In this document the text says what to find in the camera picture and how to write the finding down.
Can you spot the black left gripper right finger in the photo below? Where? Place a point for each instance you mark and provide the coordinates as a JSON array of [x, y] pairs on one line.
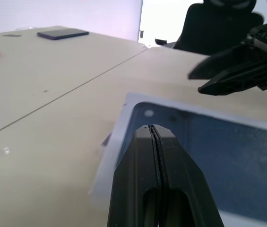
[[180, 170]]

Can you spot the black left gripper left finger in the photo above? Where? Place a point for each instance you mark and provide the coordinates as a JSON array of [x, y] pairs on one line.
[[135, 170]]

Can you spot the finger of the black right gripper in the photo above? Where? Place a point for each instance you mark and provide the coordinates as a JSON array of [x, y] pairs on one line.
[[232, 82], [225, 61]]

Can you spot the dark blue smartphone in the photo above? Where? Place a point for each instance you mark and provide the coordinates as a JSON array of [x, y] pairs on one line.
[[232, 153]]

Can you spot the black office chair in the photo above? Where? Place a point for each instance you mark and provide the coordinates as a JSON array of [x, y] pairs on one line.
[[209, 28]]

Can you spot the dark purple smartphone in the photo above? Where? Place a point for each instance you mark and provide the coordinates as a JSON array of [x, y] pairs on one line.
[[62, 34]]

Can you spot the small dark flat card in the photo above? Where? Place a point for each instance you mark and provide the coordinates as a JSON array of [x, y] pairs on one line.
[[12, 35]]

